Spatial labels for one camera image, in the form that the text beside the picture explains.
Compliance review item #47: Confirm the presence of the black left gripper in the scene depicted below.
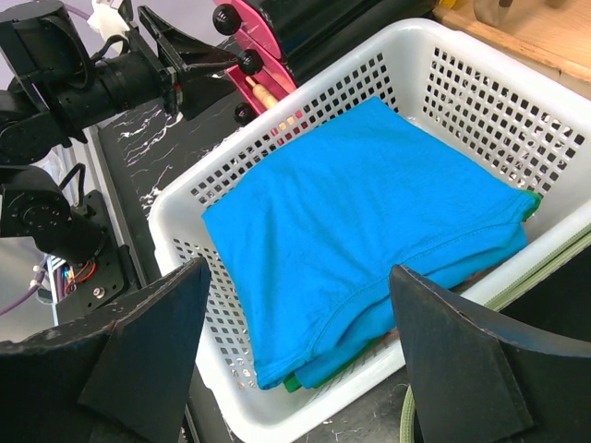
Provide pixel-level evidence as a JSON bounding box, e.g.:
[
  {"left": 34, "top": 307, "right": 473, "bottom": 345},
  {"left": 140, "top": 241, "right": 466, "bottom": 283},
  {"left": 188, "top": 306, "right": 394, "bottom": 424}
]
[{"left": 127, "top": 6, "right": 238, "bottom": 120}]

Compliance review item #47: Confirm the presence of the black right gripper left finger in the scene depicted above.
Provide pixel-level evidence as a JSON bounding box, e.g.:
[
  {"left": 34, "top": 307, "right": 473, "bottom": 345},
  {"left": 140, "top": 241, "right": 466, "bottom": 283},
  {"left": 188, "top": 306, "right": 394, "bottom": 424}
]
[{"left": 1, "top": 258, "right": 211, "bottom": 442}]

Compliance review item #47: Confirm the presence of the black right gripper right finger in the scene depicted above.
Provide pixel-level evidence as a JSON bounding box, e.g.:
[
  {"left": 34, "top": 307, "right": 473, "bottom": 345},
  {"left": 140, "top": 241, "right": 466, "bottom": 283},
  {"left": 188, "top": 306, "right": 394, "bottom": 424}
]
[{"left": 390, "top": 266, "right": 590, "bottom": 442}]

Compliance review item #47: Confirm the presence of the magenta plastic tray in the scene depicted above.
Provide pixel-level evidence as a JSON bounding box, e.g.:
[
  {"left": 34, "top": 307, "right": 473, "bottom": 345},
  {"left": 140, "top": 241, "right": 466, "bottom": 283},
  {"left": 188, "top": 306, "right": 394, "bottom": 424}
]
[{"left": 212, "top": 0, "right": 283, "bottom": 61}]

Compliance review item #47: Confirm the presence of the green hard-shell suitcase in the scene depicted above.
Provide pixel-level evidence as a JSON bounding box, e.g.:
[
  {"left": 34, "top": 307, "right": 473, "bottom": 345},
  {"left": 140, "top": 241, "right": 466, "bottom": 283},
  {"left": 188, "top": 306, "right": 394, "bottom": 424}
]
[{"left": 400, "top": 231, "right": 590, "bottom": 442}]

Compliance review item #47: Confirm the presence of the green shirt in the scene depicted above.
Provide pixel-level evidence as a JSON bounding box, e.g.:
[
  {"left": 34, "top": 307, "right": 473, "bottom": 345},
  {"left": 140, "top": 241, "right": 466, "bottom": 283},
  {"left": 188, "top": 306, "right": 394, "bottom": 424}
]
[{"left": 283, "top": 191, "right": 542, "bottom": 392}]

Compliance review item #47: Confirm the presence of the blue shirt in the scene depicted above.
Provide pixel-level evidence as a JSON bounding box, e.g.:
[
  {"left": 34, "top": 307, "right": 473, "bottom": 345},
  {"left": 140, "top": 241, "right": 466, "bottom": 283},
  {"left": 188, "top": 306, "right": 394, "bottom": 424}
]
[{"left": 203, "top": 98, "right": 524, "bottom": 389}]

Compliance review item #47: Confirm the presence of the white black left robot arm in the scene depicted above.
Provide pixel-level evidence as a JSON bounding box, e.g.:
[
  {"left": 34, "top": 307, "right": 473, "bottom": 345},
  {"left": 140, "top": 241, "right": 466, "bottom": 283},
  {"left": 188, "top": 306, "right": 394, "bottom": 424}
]
[{"left": 1, "top": 1, "right": 238, "bottom": 264}]

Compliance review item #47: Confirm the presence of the magenta drawer tray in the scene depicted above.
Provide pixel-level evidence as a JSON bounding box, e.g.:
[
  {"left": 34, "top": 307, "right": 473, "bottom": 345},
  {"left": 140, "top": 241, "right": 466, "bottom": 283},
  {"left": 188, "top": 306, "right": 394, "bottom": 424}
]
[
  {"left": 234, "top": 30, "right": 297, "bottom": 93},
  {"left": 225, "top": 66, "right": 294, "bottom": 126}
]

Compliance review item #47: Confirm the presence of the black box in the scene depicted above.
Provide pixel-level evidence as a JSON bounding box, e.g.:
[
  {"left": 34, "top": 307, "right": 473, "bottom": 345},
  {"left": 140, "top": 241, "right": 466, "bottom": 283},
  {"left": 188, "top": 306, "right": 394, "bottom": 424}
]
[{"left": 250, "top": 0, "right": 438, "bottom": 85}]

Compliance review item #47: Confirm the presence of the white plastic mesh basket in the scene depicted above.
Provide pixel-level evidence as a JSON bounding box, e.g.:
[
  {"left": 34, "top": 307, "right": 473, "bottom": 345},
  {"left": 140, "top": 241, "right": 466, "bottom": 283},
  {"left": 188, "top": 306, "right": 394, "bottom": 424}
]
[{"left": 149, "top": 19, "right": 590, "bottom": 442}]

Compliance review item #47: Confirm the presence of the wooden clothes rack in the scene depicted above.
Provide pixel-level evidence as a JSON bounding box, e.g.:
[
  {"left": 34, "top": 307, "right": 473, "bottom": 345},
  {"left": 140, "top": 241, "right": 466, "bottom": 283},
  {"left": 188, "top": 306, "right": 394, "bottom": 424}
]
[{"left": 434, "top": 1, "right": 590, "bottom": 99}]

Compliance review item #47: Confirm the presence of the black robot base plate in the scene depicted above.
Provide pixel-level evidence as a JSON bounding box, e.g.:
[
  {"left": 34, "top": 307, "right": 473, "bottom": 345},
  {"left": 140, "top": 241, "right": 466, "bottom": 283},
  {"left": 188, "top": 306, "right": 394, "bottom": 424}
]
[{"left": 53, "top": 124, "right": 161, "bottom": 324}]

